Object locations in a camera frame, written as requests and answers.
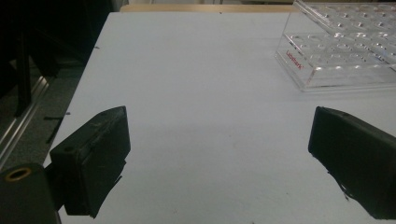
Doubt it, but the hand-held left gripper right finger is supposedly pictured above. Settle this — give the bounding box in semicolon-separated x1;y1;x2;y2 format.
307;105;396;220

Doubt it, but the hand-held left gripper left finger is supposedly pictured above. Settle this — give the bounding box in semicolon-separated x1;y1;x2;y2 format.
49;105;131;218

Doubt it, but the clear acrylic test tube rack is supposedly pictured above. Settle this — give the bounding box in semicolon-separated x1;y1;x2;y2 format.
275;0;396;92

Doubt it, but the black metal stand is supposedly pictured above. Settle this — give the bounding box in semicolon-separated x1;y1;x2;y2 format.
15;27;34;118

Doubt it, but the wooden table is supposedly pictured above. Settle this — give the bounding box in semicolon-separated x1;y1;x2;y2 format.
120;3;300;14

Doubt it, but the metal floor rail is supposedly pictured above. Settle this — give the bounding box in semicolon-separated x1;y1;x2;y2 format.
0;74;52;171

